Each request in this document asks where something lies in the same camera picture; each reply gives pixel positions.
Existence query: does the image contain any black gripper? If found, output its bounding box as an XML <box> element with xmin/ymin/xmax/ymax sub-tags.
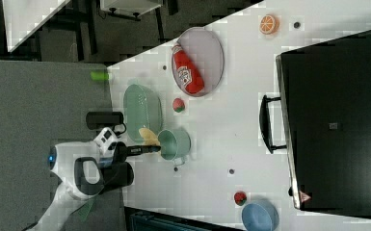
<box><xmin>113</xmin><ymin>141</ymin><xmax>161</xmax><ymax>163</ymax></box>

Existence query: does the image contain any plush strawberry near tray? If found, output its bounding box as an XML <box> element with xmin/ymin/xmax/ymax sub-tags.
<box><xmin>172</xmin><ymin>98</ymin><xmax>185</xmax><ymax>113</ymax></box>

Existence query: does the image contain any plush orange slice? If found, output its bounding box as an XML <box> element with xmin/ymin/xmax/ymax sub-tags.
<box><xmin>259</xmin><ymin>14</ymin><xmax>279</xmax><ymax>35</ymax></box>

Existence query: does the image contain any green oval colander bowl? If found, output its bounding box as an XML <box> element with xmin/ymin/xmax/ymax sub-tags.
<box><xmin>123</xmin><ymin>84</ymin><xmax>163</xmax><ymax>142</ymax></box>

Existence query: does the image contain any green marker cylinder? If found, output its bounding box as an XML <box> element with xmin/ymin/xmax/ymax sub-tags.
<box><xmin>91</xmin><ymin>71</ymin><xmax>109</xmax><ymax>81</ymax></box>

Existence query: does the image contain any red plush ketchup bottle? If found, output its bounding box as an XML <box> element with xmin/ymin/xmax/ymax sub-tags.
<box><xmin>172</xmin><ymin>43</ymin><xmax>204</xmax><ymax>94</ymax></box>

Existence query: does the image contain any green metal mug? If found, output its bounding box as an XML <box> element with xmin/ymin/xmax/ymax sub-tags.
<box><xmin>157</xmin><ymin>128</ymin><xmax>191</xmax><ymax>167</ymax></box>

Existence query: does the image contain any black box on mat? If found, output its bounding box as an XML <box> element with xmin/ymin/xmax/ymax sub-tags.
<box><xmin>86</xmin><ymin>112</ymin><xmax>124</xmax><ymax>130</ymax></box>

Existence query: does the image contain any black oven appliance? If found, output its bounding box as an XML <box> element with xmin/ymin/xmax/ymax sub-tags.
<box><xmin>277</xmin><ymin>30</ymin><xmax>371</xmax><ymax>218</ymax></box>

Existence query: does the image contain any blue bowl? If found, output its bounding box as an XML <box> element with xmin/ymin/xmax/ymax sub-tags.
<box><xmin>242</xmin><ymin>200</ymin><xmax>279</xmax><ymax>231</ymax></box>

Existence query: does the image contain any white cabinet with casters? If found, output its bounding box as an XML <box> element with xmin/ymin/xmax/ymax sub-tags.
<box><xmin>99</xmin><ymin>0</ymin><xmax>163</xmax><ymax>19</ymax></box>

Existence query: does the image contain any yellow plush peeled banana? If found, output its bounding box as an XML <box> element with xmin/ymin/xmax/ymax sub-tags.
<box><xmin>139</xmin><ymin>127</ymin><xmax>161</xmax><ymax>153</ymax></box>

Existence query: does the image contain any grey oval tray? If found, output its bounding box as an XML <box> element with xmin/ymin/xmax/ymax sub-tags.
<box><xmin>172</xmin><ymin>27</ymin><xmax>225</xmax><ymax>97</ymax></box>

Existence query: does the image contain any green spatula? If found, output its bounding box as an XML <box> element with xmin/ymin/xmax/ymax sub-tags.
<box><xmin>77</xmin><ymin>198</ymin><xmax>94</xmax><ymax>222</ymax></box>

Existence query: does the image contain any plush strawberry near blue bowl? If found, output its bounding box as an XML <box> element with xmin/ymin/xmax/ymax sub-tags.
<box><xmin>233</xmin><ymin>192</ymin><xmax>247</xmax><ymax>206</ymax></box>

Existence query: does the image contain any black cylindrical cup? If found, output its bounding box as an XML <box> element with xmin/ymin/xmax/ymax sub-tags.
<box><xmin>102</xmin><ymin>162</ymin><xmax>134</xmax><ymax>193</ymax></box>

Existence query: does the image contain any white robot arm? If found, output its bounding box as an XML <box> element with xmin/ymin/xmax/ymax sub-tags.
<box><xmin>22</xmin><ymin>127</ymin><xmax>161</xmax><ymax>231</ymax></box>

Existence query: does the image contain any black oven door handle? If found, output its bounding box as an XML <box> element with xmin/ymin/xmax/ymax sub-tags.
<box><xmin>259</xmin><ymin>95</ymin><xmax>286</xmax><ymax>154</ymax></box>

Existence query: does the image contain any white side table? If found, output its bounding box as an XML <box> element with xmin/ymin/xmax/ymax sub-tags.
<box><xmin>1</xmin><ymin>0</ymin><xmax>71</xmax><ymax>52</ymax></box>

